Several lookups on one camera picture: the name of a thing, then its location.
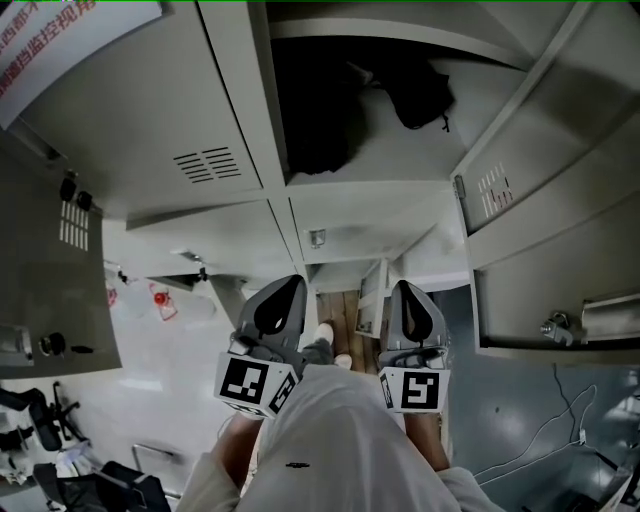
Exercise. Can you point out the white paper sign red print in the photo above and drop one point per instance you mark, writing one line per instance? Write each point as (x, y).
(55, 50)

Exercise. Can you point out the black office chair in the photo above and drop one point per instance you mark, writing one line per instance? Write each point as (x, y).
(45, 415)

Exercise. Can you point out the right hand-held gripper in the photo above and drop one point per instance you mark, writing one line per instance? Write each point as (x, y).
(417, 387)

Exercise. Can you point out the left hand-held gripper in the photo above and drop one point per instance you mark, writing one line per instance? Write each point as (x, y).
(245, 382)

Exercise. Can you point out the person's right forearm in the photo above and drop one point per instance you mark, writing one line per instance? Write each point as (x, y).
(425, 440)

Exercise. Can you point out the person's left white shoe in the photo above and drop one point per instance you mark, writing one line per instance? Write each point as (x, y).
(325, 332)

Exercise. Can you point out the wooden slat platform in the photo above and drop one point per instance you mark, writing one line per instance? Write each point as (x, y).
(345, 315)

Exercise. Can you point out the person's white shoe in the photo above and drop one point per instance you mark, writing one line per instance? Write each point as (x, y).
(325, 332)
(343, 360)

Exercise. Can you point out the person's grey trousers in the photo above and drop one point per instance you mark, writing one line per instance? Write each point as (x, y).
(317, 352)

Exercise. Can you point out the person's right white shoe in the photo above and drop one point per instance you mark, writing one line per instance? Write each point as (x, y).
(343, 360)

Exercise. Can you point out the black key fob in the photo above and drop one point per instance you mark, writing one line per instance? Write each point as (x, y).
(84, 200)
(67, 189)

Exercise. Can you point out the person's left forearm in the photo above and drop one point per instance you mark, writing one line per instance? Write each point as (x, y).
(240, 450)

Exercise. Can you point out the small black key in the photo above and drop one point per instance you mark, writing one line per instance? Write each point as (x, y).
(81, 349)

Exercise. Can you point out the person's white shirt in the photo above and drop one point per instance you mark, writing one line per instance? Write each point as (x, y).
(340, 440)

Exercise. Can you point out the grey metal tube frame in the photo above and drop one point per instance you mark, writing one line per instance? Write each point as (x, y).
(150, 450)

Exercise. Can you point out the silver door latch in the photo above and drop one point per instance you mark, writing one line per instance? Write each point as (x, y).
(556, 329)

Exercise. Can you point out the grey metal locker cabinet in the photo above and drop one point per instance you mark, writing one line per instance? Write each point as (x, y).
(165, 100)

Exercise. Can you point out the black lock knob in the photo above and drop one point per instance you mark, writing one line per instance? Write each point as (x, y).
(52, 344)

